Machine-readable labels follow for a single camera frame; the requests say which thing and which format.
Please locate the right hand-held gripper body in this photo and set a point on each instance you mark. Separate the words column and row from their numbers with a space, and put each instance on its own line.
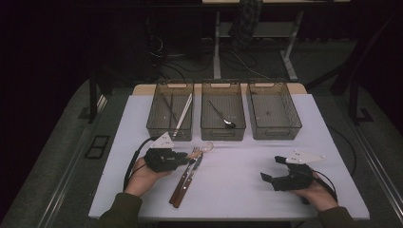
column 294, row 180

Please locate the metal floor rail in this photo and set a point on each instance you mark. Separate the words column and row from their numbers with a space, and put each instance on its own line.
column 380, row 164
column 72, row 158

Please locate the black floor frame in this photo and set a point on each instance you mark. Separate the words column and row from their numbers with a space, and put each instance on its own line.
column 96, row 147

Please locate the white metal desk frame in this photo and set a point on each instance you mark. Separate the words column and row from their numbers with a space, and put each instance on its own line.
column 217, row 47

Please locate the black metal stand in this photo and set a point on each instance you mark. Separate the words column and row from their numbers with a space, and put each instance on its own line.
column 93, row 95
column 353, row 101

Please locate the smoky transparent plastic bin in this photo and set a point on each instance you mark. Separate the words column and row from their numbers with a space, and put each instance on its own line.
column 158, row 110
column 228, row 104
column 272, row 104

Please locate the metal spoon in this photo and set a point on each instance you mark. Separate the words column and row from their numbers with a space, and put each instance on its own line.
column 230, row 124

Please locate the wooden spoon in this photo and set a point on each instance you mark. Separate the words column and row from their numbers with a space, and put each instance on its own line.
column 195, row 154

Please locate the person's right hand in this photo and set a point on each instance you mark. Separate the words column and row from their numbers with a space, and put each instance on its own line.
column 316, row 196

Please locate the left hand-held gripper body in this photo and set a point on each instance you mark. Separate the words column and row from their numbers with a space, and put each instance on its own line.
column 161, row 160

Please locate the dark patterned cloth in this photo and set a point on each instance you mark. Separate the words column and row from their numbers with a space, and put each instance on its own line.
column 245, row 22

